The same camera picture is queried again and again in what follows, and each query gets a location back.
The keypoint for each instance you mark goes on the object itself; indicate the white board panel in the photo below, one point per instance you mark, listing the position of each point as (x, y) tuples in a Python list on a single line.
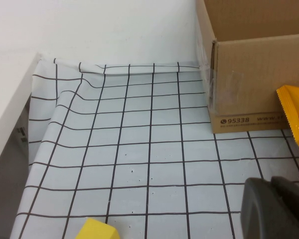
[(5, 99)]

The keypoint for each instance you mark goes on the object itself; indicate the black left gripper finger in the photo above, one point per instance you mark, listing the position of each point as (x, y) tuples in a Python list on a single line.
[(271, 211)]

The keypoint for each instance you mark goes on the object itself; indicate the white black-grid tablecloth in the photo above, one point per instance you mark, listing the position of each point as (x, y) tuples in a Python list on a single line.
[(139, 149)]

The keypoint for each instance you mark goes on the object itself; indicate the cardboard box with printed number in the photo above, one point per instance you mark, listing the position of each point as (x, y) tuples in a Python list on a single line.
[(251, 74)]

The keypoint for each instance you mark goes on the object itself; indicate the yellow block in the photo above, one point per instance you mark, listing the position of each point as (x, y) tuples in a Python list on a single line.
[(97, 230)]

